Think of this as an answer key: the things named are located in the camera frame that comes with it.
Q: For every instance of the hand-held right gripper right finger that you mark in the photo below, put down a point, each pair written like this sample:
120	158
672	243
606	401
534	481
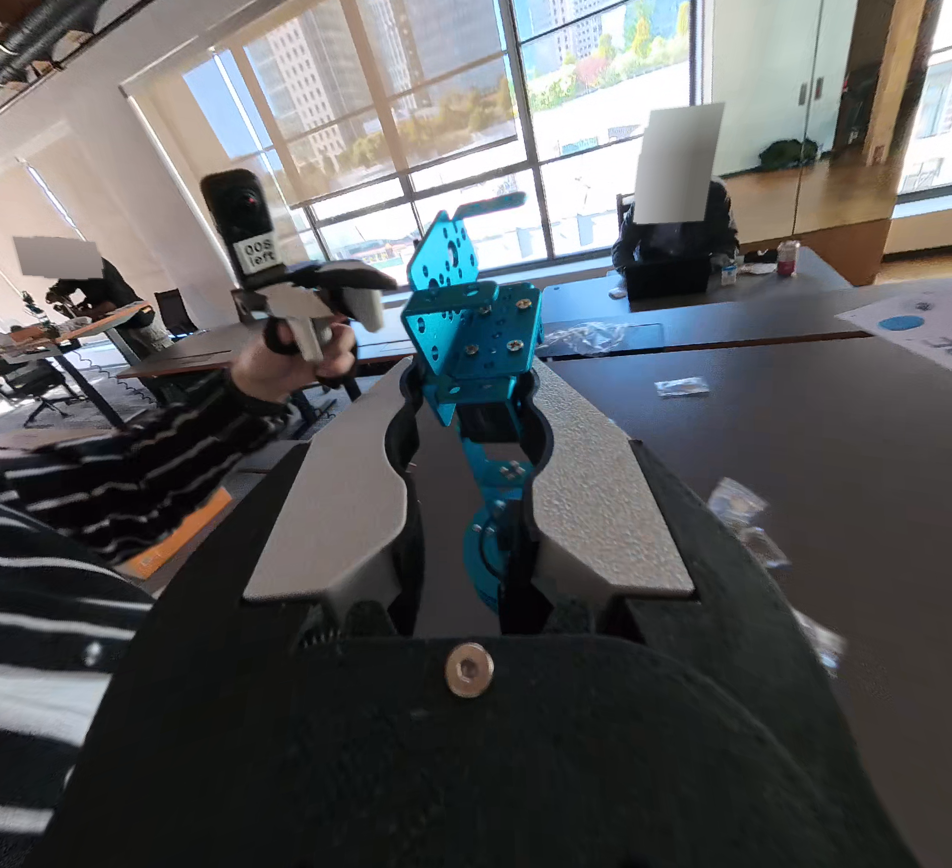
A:
610	511

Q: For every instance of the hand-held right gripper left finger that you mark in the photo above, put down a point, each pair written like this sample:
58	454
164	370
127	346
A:
327	511

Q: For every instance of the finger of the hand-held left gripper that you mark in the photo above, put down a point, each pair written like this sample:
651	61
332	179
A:
368	306

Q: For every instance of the blue metal toy robot arm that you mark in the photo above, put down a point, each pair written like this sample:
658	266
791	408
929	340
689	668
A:
476	332

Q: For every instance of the printed instruction sheet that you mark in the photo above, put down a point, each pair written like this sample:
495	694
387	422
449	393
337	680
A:
900	321

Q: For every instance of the person's left forearm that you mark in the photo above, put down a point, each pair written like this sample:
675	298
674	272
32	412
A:
149	466

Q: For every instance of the dark desk with wooden edge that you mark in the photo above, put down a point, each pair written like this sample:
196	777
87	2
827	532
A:
818	436

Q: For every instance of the cluttered desk with wooden edge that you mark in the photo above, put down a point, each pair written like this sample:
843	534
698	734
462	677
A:
97	321

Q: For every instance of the person's left hand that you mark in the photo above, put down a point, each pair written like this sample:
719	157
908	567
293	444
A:
297	377

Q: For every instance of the scattered clear plastic parts bags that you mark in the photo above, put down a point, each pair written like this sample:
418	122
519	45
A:
680	387

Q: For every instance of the large clear plastic wrap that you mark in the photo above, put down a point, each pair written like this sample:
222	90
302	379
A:
587	336

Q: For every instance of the black laptop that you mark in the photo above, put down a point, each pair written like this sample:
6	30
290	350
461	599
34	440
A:
669	280

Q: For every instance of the person's dark striped jacket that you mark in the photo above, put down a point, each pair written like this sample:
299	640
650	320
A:
59	622

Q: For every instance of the dark green bag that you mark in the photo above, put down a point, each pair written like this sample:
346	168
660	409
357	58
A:
788	154

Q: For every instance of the white cabinet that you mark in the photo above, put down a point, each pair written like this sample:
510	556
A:
773	27

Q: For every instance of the large glass window wall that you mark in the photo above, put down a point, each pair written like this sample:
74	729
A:
930	116
446	27

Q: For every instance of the wooden post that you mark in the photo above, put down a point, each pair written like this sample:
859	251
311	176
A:
904	27

